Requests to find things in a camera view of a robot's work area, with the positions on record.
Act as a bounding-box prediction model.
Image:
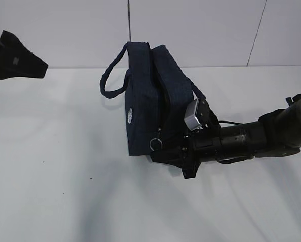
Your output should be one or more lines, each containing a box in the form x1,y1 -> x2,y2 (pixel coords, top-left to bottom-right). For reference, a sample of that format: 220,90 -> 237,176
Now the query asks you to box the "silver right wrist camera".
184,98 -> 216,132

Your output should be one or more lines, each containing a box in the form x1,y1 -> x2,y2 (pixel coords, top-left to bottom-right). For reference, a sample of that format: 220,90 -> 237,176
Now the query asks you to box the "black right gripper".
150,133 -> 205,179

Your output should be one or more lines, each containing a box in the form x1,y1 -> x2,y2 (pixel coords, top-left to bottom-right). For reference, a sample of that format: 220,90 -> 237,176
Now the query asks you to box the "navy blue lunch bag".
99,41 -> 206,157

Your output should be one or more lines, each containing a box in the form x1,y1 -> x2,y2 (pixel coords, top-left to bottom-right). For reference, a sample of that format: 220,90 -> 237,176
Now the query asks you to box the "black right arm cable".
217,120 -> 244,127

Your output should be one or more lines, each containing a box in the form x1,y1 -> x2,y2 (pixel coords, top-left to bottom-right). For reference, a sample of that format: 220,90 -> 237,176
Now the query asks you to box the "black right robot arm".
150,94 -> 301,179

